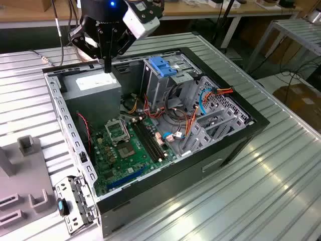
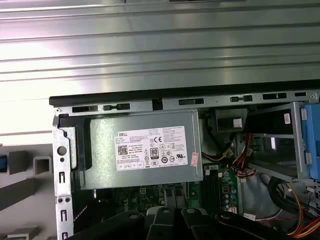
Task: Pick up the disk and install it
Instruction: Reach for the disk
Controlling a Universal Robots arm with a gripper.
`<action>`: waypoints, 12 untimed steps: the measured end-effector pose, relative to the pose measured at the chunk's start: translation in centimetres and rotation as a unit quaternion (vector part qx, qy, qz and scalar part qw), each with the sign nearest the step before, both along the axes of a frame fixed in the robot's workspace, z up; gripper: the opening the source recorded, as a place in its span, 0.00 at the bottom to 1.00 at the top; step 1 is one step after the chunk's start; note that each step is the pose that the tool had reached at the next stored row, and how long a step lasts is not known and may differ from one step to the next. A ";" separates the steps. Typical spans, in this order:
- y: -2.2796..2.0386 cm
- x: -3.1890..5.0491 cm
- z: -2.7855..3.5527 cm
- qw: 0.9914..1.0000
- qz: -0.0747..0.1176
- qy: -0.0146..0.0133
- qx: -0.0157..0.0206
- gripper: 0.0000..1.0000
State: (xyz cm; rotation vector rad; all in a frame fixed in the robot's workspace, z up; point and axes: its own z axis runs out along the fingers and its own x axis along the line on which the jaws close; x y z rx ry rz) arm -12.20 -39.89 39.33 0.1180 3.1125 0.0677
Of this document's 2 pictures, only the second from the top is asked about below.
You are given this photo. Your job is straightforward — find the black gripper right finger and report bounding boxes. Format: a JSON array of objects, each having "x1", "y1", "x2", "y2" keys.
[{"x1": 181, "y1": 207, "x2": 296, "y2": 240}]

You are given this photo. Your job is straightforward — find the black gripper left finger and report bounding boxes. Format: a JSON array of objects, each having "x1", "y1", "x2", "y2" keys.
[{"x1": 66, "y1": 206, "x2": 182, "y2": 240}]

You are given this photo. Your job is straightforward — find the green motherboard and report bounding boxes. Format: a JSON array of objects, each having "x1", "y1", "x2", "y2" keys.
[{"x1": 94, "y1": 163, "x2": 245, "y2": 218}]

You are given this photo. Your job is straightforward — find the black RAM slot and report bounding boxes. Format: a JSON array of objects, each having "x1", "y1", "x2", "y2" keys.
[
  {"x1": 202, "y1": 169, "x2": 208, "y2": 211},
  {"x1": 215, "y1": 169, "x2": 221, "y2": 211},
  {"x1": 211, "y1": 169, "x2": 217, "y2": 211},
  {"x1": 207, "y1": 169, "x2": 213, "y2": 211}
]

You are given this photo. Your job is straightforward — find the grey Dell power supply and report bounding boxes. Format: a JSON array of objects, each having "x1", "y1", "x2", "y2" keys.
[{"x1": 81, "y1": 111, "x2": 204, "y2": 191}]

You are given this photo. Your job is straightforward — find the black open PC case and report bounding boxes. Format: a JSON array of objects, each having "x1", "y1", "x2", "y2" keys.
[{"x1": 49, "y1": 87, "x2": 320, "y2": 240}]

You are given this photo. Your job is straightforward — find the metal optical drive cage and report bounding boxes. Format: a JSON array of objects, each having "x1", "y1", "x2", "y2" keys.
[{"x1": 247, "y1": 101, "x2": 320, "y2": 185}]

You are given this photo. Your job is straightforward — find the grey parts rack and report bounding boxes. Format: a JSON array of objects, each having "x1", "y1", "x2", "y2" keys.
[{"x1": 0, "y1": 143, "x2": 55, "y2": 240}]

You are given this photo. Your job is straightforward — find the yellow red supply wires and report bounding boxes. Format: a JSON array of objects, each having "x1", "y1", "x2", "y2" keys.
[{"x1": 201, "y1": 132, "x2": 258, "y2": 180}]

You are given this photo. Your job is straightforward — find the black cable bundle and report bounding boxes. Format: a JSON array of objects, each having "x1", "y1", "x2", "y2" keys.
[{"x1": 268, "y1": 176, "x2": 311, "y2": 226}]

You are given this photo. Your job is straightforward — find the blue plastic drive bracket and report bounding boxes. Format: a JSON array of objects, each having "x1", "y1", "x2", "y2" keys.
[{"x1": 301, "y1": 103, "x2": 320, "y2": 181}]

